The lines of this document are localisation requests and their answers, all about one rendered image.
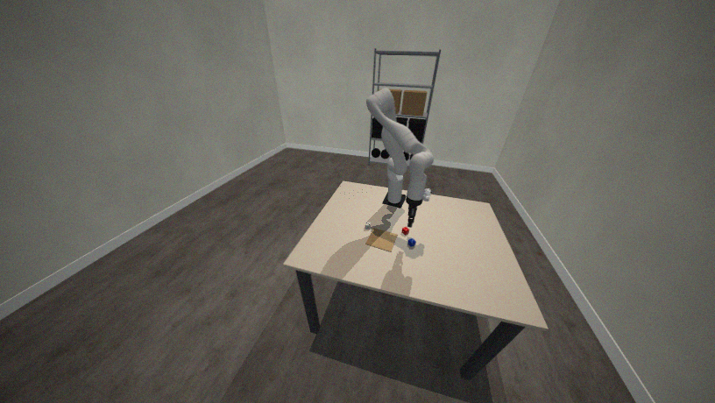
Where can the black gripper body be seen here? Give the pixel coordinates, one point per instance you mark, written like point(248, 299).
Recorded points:
point(414, 203)

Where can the tan mat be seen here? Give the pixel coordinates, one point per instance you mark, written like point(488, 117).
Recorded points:
point(381, 239)

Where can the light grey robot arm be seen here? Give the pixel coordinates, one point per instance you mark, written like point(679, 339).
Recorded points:
point(397, 138)

